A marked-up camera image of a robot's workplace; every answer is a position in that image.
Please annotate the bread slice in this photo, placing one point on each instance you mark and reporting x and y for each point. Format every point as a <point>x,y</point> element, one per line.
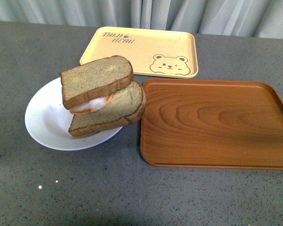
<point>95,79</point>
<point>126,107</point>

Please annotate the white round plate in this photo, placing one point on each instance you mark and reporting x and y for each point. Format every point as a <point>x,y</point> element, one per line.
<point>47,122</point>

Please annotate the brown wooden tray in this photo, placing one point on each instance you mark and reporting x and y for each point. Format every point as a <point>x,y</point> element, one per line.
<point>212,124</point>

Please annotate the fried egg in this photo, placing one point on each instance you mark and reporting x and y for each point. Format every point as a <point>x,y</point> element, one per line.
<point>92,105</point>

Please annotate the yellow bear tray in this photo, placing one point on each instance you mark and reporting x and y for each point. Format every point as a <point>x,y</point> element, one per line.
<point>158,53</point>

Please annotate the grey curtain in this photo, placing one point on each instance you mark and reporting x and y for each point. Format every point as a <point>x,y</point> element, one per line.
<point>247,18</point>

